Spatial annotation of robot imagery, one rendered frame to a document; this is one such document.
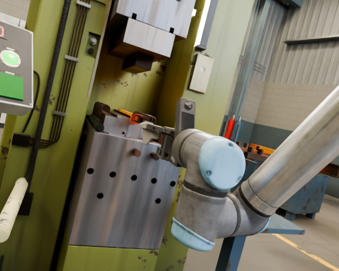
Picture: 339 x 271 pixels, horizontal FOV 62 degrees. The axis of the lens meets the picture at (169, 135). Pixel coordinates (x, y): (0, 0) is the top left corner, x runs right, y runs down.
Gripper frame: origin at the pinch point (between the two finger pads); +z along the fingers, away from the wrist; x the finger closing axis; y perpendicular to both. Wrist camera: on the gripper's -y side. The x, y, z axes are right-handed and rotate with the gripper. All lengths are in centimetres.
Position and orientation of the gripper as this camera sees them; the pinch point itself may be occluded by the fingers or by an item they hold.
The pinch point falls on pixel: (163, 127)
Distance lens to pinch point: 84.3
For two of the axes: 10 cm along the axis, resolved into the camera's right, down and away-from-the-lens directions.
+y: -2.4, 9.7, 0.7
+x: 9.1, 2.0, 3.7
